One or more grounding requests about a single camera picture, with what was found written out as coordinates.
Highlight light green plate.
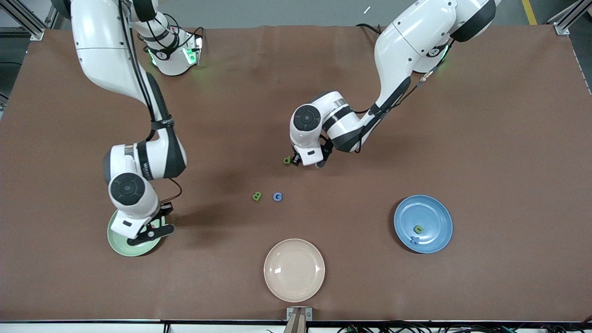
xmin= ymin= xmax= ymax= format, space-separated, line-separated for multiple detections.
xmin=107 ymin=210 xmax=166 ymax=257

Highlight brown table cover sheet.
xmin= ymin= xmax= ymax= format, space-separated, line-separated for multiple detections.
xmin=0 ymin=25 xmax=592 ymax=322

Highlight beige plate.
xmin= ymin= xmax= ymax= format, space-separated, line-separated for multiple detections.
xmin=264 ymin=239 xmax=325 ymax=303

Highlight blue plate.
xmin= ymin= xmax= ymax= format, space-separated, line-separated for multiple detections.
xmin=394 ymin=195 xmax=453 ymax=254

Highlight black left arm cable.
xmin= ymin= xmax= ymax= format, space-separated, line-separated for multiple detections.
xmin=354 ymin=65 xmax=440 ymax=116

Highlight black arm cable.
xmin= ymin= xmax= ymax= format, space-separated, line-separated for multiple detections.
xmin=354 ymin=65 xmax=440 ymax=116
xmin=118 ymin=0 xmax=183 ymax=205

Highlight white table edge rail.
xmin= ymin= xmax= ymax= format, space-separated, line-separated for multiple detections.
xmin=0 ymin=320 xmax=592 ymax=333

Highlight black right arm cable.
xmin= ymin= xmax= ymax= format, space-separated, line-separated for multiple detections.
xmin=118 ymin=0 xmax=183 ymax=205

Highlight grey bracket with wooden strip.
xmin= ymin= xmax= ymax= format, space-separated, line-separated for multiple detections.
xmin=286 ymin=307 xmax=313 ymax=333

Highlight tangled black cables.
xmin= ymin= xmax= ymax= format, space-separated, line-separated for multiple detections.
xmin=338 ymin=319 xmax=592 ymax=333

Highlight aluminium frame profile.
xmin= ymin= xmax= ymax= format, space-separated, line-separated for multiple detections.
xmin=0 ymin=0 xmax=58 ymax=41
xmin=548 ymin=0 xmax=586 ymax=36

